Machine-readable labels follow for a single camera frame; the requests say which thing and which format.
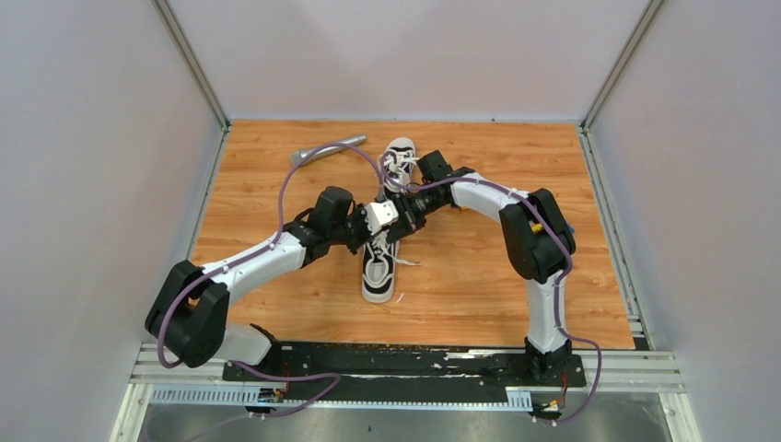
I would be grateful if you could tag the black white sneaker with laces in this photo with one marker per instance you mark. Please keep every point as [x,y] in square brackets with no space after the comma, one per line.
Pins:
[398,162]

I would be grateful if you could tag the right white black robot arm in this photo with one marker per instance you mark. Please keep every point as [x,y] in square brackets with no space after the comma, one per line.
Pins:
[539,242]

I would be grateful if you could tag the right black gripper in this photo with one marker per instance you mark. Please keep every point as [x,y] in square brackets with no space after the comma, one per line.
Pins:
[409,220]

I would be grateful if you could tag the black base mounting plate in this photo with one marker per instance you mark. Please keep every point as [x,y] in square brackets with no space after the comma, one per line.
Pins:
[373,373]

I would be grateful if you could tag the grey metal cylinder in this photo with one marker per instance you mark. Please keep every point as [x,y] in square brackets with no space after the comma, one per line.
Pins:
[307,155]

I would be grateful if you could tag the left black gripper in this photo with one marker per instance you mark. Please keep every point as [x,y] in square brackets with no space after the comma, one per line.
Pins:
[359,213]

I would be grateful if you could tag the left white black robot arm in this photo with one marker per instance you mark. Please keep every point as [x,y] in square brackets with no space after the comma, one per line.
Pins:
[189,316]

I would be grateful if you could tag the aluminium frame rail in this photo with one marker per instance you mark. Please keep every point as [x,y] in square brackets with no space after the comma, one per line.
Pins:
[630,395]

